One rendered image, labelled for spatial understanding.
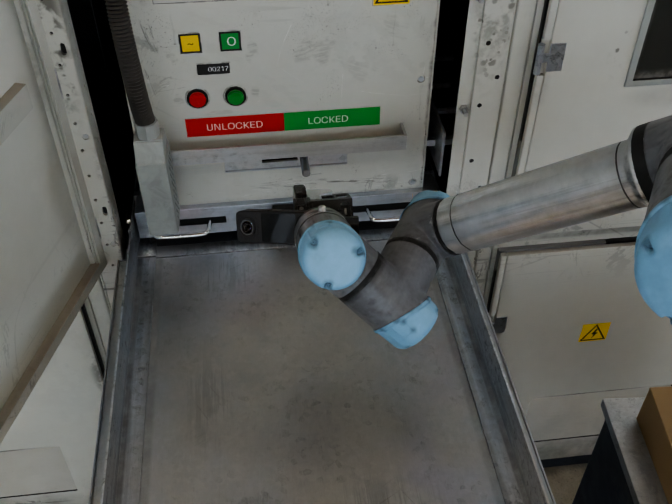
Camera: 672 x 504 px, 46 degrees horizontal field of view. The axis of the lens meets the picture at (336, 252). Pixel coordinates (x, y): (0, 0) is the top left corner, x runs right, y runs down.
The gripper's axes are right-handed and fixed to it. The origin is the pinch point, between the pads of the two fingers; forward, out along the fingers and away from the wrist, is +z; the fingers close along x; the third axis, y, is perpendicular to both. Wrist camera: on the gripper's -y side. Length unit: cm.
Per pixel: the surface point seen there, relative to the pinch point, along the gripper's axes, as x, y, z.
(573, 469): -84, 70, 58
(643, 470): -41, 49, -18
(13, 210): 4.1, -41.0, -5.5
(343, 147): 8.6, 8.8, 7.9
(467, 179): 1.2, 30.6, 11.6
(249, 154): 8.5, -6.7, 8.0
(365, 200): -2.1, 13.3, 17.2
